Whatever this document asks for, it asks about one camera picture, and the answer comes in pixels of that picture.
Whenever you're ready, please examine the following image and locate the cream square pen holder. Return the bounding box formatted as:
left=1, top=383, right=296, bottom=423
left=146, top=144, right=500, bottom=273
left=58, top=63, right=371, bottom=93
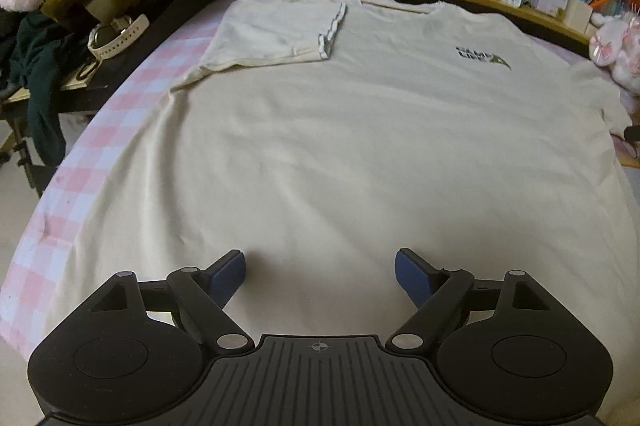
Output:
left=566, top=0, right=595, bottom=33

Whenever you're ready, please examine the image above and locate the dark green cloth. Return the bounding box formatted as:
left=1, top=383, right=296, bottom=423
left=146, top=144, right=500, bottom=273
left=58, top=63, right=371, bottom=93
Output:
left=10, top=8, right=68, bottom=167

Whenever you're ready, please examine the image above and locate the cream printed t-shirt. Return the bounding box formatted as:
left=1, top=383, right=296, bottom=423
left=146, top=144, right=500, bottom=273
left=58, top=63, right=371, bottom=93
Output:
left=40, top=0, right=640, bottom=357

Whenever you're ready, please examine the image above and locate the pink checked cartoon table mat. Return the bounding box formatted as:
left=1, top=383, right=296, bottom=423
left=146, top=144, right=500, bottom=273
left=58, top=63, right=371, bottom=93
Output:
left=0, top=0, right=640, bottom=357

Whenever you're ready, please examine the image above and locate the white pink plush bunny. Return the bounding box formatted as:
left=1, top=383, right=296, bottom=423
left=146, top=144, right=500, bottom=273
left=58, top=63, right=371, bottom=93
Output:
left=587, top=13, right=640, bottom=98

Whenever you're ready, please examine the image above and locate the small wooden board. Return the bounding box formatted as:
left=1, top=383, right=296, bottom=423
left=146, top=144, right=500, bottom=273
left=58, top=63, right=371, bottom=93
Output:
left=62, top=58, right=103, bottom=93

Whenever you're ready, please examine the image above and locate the cream wrist watch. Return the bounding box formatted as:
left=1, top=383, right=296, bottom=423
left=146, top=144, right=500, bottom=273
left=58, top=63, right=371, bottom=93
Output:
left=87, top=13, right=151, bottom=59

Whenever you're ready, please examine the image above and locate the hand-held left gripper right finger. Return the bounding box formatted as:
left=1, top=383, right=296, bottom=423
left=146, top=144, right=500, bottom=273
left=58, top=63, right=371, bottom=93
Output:
left=386, top=248, right=551, bottom=353

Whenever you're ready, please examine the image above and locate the black side table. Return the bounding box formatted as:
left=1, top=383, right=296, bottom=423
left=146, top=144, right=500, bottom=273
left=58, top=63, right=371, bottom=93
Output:
left=0, top=0, right=223, bottom=167

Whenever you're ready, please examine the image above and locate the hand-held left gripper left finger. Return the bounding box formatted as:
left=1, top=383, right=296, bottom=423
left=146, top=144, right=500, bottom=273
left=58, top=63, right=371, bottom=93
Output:
left=87, top=249, right=253, bottom=354

